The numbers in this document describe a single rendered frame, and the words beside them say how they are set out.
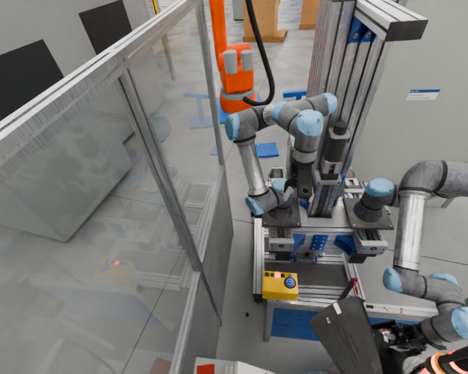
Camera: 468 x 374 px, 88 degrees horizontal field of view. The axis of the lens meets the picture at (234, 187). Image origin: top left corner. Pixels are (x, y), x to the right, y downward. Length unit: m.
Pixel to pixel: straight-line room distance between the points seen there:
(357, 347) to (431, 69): 1.91
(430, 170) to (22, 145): 1.09
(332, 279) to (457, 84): 1.71
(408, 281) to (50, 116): 1.05
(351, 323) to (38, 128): 0.95
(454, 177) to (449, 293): 0.37
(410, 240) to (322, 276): 1.31
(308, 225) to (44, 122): 1.38
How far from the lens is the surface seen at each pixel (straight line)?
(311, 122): 0.74
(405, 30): 0.86
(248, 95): 4.42
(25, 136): 0.45
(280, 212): 1.41
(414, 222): 1.04
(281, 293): 1.22
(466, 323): 1.02
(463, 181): 1.11
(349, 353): 0.97
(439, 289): 1.07
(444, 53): 2.33
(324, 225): 1.59
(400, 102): 2.38
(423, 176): 1.06
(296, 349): 2.26
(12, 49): 2.78
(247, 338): 2.26
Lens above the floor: 2.20
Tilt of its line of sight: 45 degrees down
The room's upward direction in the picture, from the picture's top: 6 degrees counter-clockwise
